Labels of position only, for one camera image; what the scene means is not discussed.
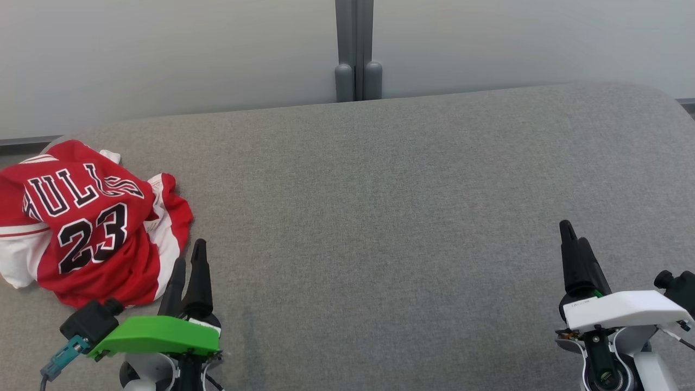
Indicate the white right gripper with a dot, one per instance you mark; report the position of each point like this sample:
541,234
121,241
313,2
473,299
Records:
624,309

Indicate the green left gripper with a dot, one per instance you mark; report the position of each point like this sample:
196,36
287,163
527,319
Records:
157,334

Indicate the red Bulls 23 jersey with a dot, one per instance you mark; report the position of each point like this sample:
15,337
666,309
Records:
87,217

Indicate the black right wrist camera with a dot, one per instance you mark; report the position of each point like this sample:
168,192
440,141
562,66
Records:
678,288

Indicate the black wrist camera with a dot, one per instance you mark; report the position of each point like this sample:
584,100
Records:
678,288
89,323

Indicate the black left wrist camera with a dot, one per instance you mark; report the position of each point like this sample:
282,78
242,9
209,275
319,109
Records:
89,323

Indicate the grey double partition post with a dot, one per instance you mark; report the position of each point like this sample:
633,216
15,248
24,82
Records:
358,49

